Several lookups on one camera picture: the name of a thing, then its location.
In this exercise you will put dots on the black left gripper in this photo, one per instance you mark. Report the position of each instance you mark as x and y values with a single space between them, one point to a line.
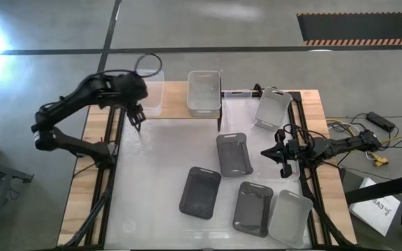
133 90

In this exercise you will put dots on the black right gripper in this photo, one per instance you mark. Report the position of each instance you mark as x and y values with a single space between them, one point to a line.
287 151

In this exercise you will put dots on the black metal beam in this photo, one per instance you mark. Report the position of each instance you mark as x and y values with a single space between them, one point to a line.
379 190

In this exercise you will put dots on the black mat with hazard stripe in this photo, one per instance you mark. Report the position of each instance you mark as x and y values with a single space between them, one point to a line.
361 28

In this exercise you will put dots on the black power adapter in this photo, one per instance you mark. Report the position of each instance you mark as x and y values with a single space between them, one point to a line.
380 121

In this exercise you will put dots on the clear plastic basket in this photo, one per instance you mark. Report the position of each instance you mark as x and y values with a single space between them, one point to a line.
154 94
237 111

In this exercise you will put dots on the grey metal stand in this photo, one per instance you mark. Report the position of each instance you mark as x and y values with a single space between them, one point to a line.
2 171

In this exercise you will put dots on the black aluminium frame rail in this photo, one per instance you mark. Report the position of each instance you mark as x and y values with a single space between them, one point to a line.
318 212
98 209

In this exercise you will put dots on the wooden shelf with black frame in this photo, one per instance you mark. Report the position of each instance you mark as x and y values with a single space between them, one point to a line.
174 101

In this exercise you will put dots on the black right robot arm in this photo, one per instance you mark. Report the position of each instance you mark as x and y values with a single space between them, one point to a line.
337 146

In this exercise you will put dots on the white paper sheet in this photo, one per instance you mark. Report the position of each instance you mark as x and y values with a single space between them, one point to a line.
375 209

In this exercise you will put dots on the translucent white plastic basket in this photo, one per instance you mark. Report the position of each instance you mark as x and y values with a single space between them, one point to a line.
273 108
204 94
290 218

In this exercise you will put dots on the yellow connector plug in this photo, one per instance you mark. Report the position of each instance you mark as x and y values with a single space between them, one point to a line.
380 161

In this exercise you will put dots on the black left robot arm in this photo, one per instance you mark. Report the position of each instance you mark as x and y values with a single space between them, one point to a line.
70 99

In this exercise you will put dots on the dark grey plastic basket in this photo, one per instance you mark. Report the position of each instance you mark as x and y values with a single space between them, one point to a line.
234 154
200 192
253 208

